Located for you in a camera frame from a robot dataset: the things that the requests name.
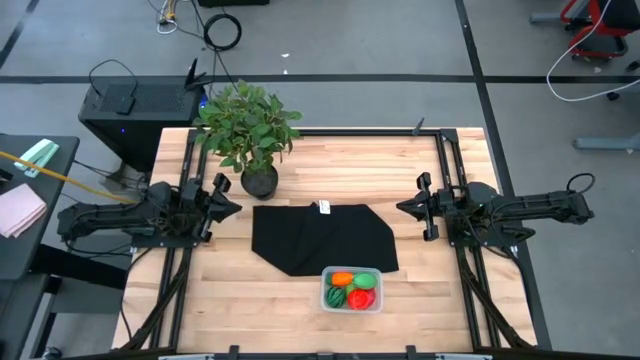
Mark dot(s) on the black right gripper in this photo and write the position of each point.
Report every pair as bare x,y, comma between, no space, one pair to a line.
445,207

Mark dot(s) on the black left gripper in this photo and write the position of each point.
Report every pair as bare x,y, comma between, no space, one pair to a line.
197,207

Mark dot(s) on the light green toy fruit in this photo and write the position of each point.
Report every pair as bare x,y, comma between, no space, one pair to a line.
365,281

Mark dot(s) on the orange toy fruit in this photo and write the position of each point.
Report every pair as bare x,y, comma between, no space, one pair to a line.
342,278

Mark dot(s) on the red toy bell pepper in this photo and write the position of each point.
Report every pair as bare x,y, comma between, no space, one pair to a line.
357,300

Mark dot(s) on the green striped toy watermelon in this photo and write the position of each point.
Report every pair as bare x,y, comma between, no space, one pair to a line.
336,297

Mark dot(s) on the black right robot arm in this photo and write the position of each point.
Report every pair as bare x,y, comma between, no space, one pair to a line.
530,207

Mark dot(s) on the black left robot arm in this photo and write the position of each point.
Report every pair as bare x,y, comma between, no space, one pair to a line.
110,217

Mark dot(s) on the clear plastic tupperware container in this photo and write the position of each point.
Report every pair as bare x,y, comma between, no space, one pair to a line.
324,305

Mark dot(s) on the green plant in black pot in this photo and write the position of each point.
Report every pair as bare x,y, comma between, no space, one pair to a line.
247,125

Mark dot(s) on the white cloth tag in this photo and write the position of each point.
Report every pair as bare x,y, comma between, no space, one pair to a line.
325,206

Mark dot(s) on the black cloth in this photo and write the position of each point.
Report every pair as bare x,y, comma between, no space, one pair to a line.
310,240

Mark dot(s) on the black computer tower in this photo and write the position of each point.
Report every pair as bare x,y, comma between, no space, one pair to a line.
145,125

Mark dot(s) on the black wifi antenna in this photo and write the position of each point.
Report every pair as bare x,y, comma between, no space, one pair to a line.
192,77

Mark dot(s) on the small black device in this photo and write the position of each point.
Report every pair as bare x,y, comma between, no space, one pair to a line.
125,104

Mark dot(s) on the yellow rod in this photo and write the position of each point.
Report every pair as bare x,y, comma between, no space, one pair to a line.
65,177

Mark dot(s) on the mint green stapler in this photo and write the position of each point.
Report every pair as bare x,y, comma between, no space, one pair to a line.
37,156

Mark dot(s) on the grey table foot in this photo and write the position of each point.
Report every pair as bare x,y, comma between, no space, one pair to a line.
607,143

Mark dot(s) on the black side desk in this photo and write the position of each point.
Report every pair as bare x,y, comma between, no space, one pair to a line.
25,260

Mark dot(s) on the pink cloth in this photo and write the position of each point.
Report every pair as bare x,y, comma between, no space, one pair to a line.
17,210

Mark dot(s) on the red and black cart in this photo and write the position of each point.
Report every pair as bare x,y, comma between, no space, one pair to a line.
600,30

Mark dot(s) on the black metal rig frame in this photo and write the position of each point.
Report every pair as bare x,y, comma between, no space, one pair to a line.
450,150

